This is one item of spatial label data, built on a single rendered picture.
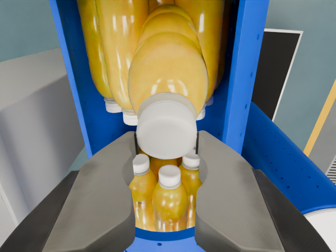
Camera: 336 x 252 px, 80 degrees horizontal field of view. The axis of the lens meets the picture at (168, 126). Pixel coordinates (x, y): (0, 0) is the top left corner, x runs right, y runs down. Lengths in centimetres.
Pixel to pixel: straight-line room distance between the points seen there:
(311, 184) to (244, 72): 61
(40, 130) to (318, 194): 81
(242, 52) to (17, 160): 48
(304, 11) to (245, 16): 141
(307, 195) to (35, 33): 167
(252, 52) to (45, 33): 149
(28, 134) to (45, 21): 115
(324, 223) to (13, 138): 83
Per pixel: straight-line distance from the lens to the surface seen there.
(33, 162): 60
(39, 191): 64
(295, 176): 83
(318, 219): 77
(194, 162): 40
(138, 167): 39
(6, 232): 57
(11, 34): 177
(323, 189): 81
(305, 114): 188
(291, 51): 148
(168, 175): 36
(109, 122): 46
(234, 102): 25
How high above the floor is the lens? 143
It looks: 62 degrees down
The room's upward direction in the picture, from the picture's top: 178 degrees counter-clockwise
